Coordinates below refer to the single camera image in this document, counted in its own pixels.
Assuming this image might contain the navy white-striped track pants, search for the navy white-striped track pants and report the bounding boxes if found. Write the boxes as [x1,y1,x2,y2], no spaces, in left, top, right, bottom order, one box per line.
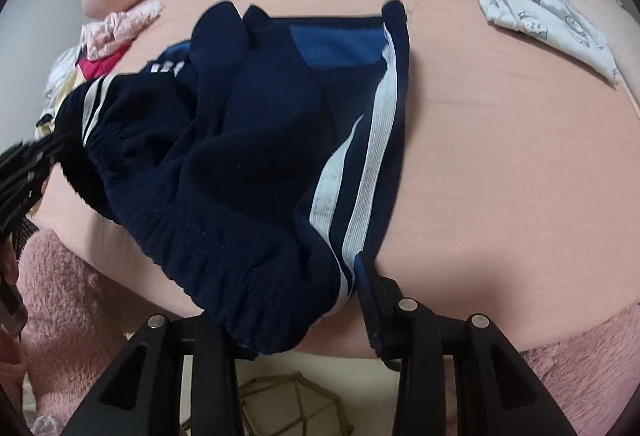
[55,0,409,355]

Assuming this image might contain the cream yellow garment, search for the cream yellow garment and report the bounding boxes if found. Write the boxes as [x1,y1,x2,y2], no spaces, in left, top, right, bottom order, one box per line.
[35,65,86,140]

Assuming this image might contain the pink fuzzy sleeve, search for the pink fuzzy sleeve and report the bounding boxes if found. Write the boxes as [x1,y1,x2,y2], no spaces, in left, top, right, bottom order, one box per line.
[17,230,178,435]

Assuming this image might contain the magenta garment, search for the magenta garment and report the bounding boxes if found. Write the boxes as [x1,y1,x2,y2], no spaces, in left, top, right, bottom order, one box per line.
[77,44,131,80]

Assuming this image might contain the pink patterned garment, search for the pink patterned garment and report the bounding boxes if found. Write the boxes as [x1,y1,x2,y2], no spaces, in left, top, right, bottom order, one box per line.
[79,0,164,61]

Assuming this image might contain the pink bed sheet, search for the pink bed sheet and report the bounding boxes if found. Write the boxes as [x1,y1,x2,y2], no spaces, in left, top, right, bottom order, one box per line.
[29,0,640,362]

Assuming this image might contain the grey printed folded garment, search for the grey printed folded garment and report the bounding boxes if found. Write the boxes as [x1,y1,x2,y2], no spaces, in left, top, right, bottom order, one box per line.
[477,0,617,84]

